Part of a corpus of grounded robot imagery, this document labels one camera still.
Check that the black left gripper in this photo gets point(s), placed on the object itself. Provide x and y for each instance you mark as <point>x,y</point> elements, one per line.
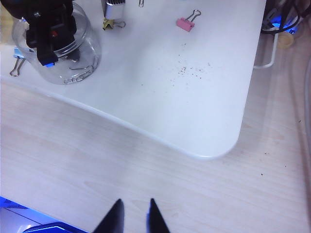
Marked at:
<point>48,21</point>

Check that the blue binder clip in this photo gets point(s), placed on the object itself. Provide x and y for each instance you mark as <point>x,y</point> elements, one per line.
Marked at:
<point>17,52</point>

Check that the round transparent plastic jar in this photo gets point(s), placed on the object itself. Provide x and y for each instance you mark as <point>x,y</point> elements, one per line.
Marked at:
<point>92,53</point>

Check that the beige round tape roll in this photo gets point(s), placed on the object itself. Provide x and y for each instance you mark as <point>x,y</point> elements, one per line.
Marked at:
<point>286,40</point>

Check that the white raised desk board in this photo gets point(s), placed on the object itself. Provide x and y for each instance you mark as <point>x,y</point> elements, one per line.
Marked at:
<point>170,97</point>

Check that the yellow binder clip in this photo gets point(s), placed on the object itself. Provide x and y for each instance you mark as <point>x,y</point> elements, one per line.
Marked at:
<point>108,23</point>

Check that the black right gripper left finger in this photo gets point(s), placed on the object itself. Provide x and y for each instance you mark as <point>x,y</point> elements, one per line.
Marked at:
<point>114,218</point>

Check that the small silver paper clip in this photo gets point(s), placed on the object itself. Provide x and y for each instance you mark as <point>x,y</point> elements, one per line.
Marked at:
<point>141,3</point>

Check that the white bent metal rod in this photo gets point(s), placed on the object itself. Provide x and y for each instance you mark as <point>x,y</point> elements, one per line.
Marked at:
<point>273,51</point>

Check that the pink binder clip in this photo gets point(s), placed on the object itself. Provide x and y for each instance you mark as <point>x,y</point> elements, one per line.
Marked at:
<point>185,24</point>

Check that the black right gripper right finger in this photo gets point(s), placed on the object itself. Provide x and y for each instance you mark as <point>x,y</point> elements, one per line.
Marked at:
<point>155,218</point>

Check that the silver white adapter block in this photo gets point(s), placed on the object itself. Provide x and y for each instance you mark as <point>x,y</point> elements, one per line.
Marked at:
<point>113,11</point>

